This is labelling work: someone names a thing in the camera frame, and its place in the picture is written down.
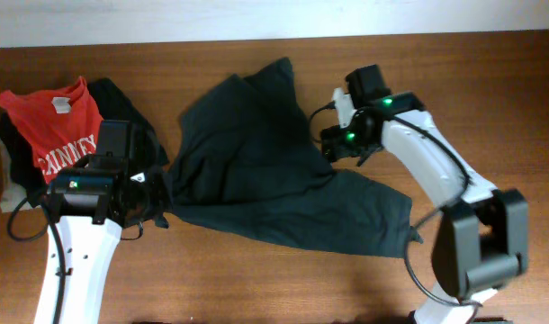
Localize dark green t-shirt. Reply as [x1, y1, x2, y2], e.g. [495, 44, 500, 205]
[169, 58, 418, 258]

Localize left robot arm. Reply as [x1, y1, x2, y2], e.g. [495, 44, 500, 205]
[34, 120, 172, 323]

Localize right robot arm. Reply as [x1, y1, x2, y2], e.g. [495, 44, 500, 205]
[320, 65, 528, 323]

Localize black folded t-shirt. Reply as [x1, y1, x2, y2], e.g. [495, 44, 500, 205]
[0, 78, 155, 196]

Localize red folded t-shirt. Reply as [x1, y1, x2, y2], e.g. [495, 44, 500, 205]
[0, 76, 103, 183]

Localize beige folded t-shirt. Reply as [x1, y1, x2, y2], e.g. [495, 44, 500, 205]
[0, 138, 27, 213]

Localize right black cable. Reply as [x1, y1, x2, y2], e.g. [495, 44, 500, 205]
[307, 101, 482, 310]

